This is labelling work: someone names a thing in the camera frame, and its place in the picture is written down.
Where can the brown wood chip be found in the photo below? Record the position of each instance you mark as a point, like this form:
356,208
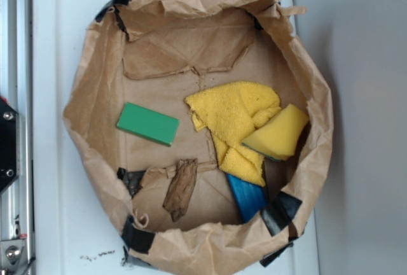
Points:
181,188

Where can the brown paper bag bin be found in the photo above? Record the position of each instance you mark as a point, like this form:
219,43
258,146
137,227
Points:
155,53

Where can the yellow microfiber cloth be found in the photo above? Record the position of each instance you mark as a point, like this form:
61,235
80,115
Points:
232,112

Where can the green rectangular block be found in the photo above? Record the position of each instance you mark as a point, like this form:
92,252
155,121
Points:
148,124

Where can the yellow sponge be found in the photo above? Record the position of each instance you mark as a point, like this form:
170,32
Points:
278,138

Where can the blue wooden block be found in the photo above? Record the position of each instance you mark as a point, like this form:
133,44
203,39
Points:
249,197

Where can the white tray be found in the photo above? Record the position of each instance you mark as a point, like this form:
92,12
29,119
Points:
73,235

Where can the metal rail frame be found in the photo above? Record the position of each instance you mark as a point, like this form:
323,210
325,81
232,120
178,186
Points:
17,212

